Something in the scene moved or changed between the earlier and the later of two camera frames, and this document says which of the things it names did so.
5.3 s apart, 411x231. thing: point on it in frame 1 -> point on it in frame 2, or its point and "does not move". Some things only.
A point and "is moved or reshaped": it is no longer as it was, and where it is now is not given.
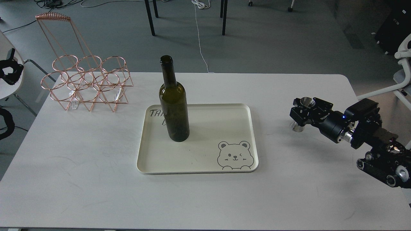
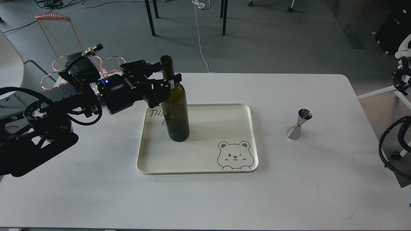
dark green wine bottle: x=174 y=103 does not move
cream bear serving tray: x=221 y=139 does not move
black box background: x=397 y=26 does not move
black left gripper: x=12 y=78 -> x=116 y=92
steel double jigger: x=307 y=102 is moved or reshaped
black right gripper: x=331 y=123 -> x=400 y=85
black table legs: x=223 y=4 does not move
